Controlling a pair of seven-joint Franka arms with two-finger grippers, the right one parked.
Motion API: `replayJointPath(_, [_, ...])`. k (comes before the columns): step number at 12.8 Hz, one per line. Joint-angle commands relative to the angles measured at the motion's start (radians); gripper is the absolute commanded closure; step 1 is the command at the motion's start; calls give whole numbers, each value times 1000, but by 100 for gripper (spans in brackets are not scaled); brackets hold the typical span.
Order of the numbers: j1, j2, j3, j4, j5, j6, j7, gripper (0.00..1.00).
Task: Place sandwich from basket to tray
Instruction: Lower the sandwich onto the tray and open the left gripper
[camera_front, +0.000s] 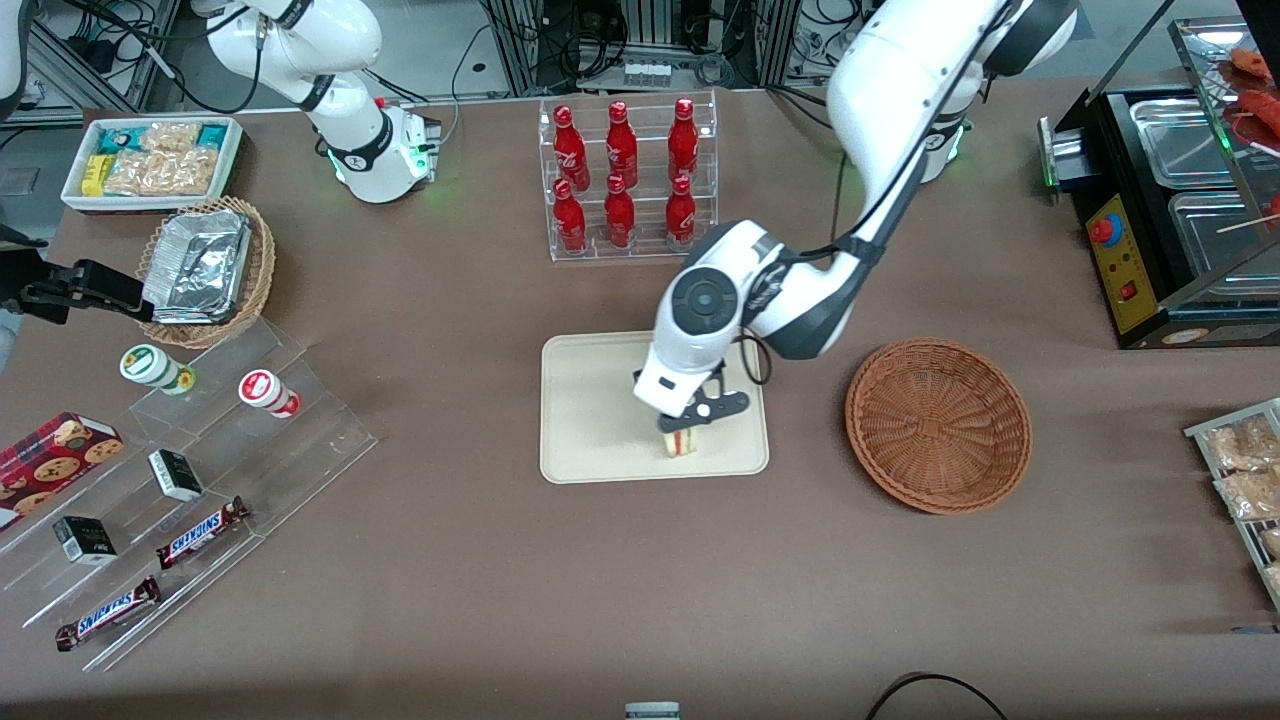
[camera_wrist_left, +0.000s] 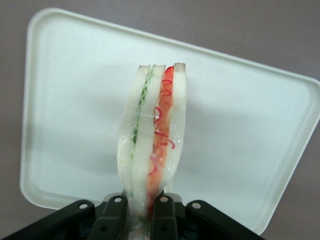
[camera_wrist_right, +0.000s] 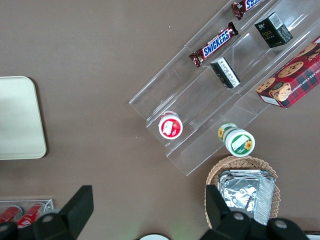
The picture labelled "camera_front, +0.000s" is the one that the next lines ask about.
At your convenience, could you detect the metal frame shelf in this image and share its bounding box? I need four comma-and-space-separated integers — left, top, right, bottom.
25, 0, 183, 117

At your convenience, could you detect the aluminium equipment rack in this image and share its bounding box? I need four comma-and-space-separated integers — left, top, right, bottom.
478, 0, 833, 98

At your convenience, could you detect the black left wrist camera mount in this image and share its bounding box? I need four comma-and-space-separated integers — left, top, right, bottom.
688, 362, 752, 430

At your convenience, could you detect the red tartan cookie box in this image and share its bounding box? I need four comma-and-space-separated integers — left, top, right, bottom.
0, 411, 126, 514

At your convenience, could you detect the white snack bin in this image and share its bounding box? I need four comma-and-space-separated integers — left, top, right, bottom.
60, 115, 246, 217

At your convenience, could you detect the black hot food warmer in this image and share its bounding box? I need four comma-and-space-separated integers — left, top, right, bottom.
1038, 15, 1280, 351

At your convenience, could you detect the tray of packaged snacks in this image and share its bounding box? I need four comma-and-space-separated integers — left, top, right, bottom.
1184, 398, 1280, 613

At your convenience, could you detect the green lid drink bottle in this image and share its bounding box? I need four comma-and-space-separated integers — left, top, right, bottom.
119, 343, 198, 397

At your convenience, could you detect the brown wicker basket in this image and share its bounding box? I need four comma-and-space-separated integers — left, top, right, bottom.
845, 338, 1033, 516

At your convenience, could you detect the clear acrylic bottle rack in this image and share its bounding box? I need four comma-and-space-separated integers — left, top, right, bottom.
538, 89, 720, 264

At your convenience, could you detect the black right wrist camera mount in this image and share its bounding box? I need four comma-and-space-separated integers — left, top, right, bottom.
0, 248, 73, 325

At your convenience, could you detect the snickers chocolate bar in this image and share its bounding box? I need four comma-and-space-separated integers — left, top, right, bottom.
155, 495, 252, 572
54, 574, 164, 654

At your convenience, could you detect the black table cable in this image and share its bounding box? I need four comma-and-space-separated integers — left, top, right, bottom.
864, 671, 1012, 720

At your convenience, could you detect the red lid drink bottle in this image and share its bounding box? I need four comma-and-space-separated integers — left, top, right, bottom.
237, 368, 303, 420

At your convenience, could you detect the small clear cracker bag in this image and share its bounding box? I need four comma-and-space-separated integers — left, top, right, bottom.
140, 121, 202, 154

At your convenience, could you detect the large clear cracker bag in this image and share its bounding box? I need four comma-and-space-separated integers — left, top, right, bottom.
104, 148, 224, 198

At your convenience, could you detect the steel warmer pan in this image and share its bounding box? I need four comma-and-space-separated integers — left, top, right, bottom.
1167, 189, 1280, 278
1129, 96, 1242, 190

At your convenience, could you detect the small black carton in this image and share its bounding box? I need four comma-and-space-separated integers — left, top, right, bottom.
52, 515, 119, 567
147, 448, 205, 503

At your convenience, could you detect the red cola bottle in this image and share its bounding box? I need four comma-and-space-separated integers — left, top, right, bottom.
552, 178, 589, 255
603, 174, 637, 250
667, 97, 701, 183
605, 100, 640, 189
664, 174, 698, 252
553, 104, 592, 193

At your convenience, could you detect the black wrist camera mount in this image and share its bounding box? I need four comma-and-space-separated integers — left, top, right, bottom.
688, 362, 752, 430
0, 248, 73, 325

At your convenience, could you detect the aluminium foil container stack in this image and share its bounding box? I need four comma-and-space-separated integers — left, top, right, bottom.
141, 208, 254, 327

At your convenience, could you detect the beige plastic tray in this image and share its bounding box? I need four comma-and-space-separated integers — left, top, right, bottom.
540, 326, 771, 485

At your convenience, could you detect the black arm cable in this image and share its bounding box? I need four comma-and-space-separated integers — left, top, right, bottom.
738, 0, 1011, 389

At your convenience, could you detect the clear acrylic tiered stand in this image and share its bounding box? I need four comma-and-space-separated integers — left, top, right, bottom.
0, 318, 380, 674

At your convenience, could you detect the light wicker basket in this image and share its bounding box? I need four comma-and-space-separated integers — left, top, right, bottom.
135, 195, 278, 350

